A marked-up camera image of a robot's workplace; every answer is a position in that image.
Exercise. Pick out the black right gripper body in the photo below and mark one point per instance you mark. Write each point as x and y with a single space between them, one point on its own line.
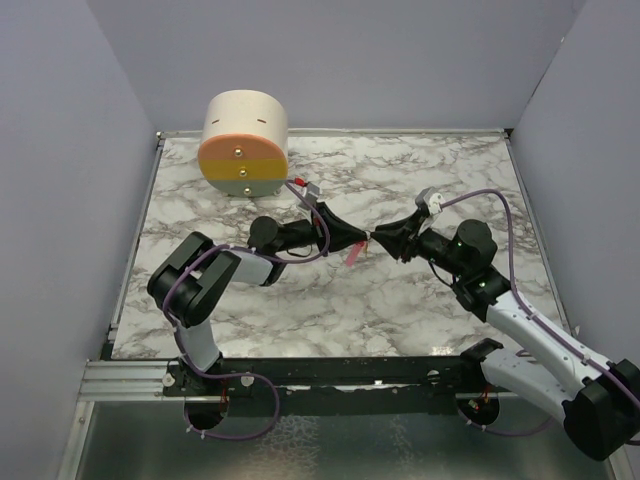
434 248

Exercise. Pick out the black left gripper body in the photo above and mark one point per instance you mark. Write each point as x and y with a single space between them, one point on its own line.
300 233

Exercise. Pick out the pink strap keyring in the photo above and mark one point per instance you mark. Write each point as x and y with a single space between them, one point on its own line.
358 249

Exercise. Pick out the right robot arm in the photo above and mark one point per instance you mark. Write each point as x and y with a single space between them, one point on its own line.
595 400

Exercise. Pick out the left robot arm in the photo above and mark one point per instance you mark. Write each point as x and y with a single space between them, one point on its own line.
190 282

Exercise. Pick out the round three-drawer storage box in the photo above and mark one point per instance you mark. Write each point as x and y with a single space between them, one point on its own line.
243 150

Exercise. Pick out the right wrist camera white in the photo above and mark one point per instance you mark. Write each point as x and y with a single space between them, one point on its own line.
428 203

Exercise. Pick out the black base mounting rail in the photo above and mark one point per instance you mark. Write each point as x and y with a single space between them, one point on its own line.
259 387

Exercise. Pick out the aluminium table frame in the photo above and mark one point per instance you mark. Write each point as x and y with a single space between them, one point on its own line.
126 429

